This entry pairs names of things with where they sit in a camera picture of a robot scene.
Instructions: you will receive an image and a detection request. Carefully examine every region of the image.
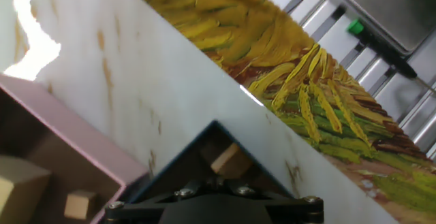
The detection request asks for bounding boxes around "white marble pattern mat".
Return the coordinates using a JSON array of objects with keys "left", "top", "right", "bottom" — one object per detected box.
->
[{"left": 0, "top": 0, "right": 399, "bottom": 224}]

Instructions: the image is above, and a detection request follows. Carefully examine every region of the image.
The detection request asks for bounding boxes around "square silver metal plate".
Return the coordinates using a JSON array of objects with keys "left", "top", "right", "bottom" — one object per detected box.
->
[{"left": 333, "top": 0, "right": 436, "bottom": 57}]

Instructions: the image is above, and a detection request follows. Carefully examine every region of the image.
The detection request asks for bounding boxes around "pink cardboard box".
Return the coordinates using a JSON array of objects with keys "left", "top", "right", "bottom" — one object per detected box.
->
[{"left": 0, "top": 74, "right": 151, "bottom": 224}]

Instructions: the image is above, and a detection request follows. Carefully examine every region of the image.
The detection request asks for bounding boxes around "large wooden cube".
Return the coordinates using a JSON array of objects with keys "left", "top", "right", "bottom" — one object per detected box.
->
[{"left": 0, "top": 154, "right": 52, "bottom": 224}]

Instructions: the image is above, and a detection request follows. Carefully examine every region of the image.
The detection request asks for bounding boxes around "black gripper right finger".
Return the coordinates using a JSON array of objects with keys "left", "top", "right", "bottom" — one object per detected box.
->
[{"left": 215, "top": 177, "right": 325, "bottom": 224}]

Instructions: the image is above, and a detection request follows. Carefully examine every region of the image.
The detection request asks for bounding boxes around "tiny wooden cube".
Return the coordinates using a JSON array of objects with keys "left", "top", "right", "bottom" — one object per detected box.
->
[{"left": 63, "top": 189, "right": 99, "bottom": 221}]

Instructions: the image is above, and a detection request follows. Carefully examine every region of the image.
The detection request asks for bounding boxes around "yellow green painted cloth strip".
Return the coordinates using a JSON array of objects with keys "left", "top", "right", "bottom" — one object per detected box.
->
[{"left": 119, "top": 0, "right": 436, "bottom": 224}]

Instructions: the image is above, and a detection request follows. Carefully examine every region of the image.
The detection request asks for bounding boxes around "dark blue cardboard box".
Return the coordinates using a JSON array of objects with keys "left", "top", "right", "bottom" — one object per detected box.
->
[{"left": 127, "top": 119, "right": 296, "bottom": 204}]

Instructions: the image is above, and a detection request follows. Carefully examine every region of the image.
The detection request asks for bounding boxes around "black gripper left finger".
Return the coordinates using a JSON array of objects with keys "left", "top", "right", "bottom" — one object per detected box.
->
[{"left": 104, "top": 178, "right": 215, "bottom": 224}]

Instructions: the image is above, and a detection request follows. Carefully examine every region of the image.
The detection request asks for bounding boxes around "green handled screwdriver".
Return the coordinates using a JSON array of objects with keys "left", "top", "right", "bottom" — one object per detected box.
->
[{"left": 346, "top": 18, "right": 436, "bottom": 95}]

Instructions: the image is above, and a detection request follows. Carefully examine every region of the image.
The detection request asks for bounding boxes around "medium wooden cube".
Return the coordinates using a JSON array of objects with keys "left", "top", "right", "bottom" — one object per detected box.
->
[{"left": 210, "top": 142, "right": 254, "bottom": 180}]

